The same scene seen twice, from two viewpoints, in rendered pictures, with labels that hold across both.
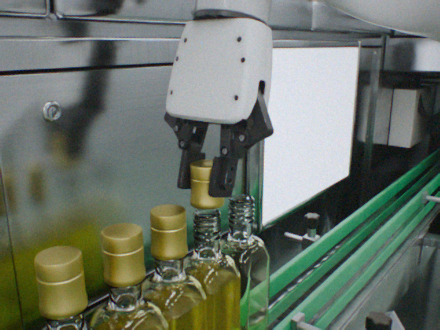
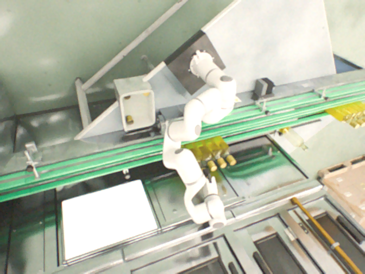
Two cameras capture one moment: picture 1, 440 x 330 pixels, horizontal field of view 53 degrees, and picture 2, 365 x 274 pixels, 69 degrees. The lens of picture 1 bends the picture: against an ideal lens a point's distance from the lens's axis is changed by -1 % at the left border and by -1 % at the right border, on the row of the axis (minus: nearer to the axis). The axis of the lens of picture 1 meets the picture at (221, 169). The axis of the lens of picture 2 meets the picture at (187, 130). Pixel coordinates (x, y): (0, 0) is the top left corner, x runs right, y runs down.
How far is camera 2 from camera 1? 1.28 m
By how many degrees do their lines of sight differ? 72
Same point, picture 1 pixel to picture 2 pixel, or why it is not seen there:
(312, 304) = (158, 148)
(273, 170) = (138, 195)
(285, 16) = (146, 243)
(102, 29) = not seen: hidden behind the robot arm
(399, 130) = not seen: outside the picture
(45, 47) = (231, 202)
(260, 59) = (213, 186)
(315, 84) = (114, 228)
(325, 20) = (109, 256)
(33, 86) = (230, 197)
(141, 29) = not seen: hidden behind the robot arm
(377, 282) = (107, 148)
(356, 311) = (128, 142)
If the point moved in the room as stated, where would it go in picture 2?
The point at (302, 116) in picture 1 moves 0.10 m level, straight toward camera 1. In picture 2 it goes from (122, 214) to (139, 203)
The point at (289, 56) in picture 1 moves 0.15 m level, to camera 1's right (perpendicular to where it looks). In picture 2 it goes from (139, 230) to (117, 222)
